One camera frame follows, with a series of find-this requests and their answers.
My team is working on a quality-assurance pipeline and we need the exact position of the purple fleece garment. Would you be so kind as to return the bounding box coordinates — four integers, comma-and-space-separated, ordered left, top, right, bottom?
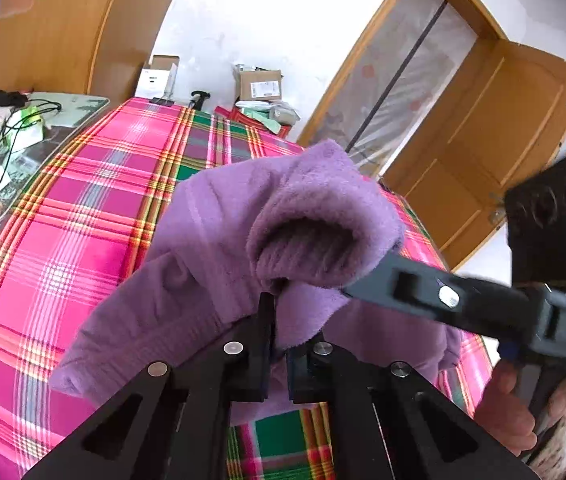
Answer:
50, 141, 462, 405

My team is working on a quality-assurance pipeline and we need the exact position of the pink plaid bed sheet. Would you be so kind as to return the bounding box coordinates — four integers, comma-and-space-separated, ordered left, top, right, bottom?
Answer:
0, 99, 492, 479

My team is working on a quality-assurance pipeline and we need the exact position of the cluttered side table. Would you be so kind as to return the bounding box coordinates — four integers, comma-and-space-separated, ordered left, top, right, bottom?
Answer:
0, 92, 110, 225

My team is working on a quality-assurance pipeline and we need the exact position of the person right hand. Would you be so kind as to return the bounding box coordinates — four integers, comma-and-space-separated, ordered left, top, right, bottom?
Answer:
474, 360, 566, 456

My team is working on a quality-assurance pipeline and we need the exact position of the plastic door curtain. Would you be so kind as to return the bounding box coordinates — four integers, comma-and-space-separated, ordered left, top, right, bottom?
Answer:
312, 0, 477, 179

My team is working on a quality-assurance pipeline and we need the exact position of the brown cardboard box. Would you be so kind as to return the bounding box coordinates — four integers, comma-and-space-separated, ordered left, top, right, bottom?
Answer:
236, 70, 283, 102

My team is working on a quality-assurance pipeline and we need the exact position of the floral sleeve right forearm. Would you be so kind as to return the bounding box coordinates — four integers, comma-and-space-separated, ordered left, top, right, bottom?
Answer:
529, 412, 566, 480

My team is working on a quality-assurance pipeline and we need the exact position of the wooden wardrobe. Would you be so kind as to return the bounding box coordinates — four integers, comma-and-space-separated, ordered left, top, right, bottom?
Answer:
0, 0, 171, 104

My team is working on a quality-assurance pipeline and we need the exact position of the wooden door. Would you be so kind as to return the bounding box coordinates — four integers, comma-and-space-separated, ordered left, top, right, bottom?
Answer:
383, 39, 566, 270

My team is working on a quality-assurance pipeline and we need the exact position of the white small box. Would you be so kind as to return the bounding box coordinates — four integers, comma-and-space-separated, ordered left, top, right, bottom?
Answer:
134, 54, 180, 100

